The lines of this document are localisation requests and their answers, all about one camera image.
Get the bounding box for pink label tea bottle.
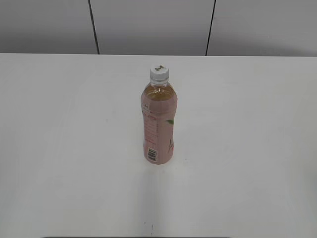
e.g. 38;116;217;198
141;80;178;165

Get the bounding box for white bottle cap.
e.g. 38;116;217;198
150;64;169;79

